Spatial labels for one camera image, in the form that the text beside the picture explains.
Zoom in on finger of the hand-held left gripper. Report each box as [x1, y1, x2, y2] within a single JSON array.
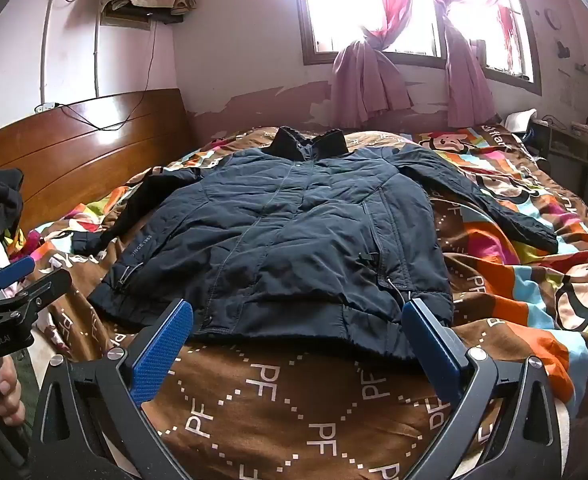
[[0, 270, 73, 330], [0, 256, 36, 291]]

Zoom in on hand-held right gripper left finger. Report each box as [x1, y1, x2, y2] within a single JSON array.
[[31, 298, 195, 480]]

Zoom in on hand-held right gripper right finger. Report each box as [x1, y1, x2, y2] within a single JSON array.
[[401, 297, 563, 480]]

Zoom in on dark navy padded jacket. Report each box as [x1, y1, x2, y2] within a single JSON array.
[[71, 126, 559, 361]]

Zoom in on person's left hand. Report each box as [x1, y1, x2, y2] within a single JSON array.
[[0, 357, 28, 428]]

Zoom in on brown cartoon printed blanket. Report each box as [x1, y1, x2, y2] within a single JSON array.
[[4, 122, 588, 480]]

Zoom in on wooden headboard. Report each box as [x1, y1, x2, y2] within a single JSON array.
[[0, 88, 195, 238]]

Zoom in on white bag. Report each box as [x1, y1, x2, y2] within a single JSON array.
[[502, 110, 533, 134]]

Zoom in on cluttered side cabinet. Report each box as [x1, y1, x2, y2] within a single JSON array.
[[528, 116, 588, 223]]

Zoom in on pink curtain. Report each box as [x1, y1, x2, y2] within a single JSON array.
[[423, 0, 498, 129], [301, 0, 415, 129]]

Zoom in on brown framed window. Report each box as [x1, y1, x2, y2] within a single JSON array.
[[291, 0, 543, 97]]

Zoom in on white wall pipe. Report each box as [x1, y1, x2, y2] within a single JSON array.
[[39, 0, 71, 107], [92, 14, 101, 99]]

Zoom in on black cable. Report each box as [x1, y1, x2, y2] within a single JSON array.
[[54, 12, 155, 132]]

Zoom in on dark wall shelf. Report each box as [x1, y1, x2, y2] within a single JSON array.
[[101, 4, 185, 27]]

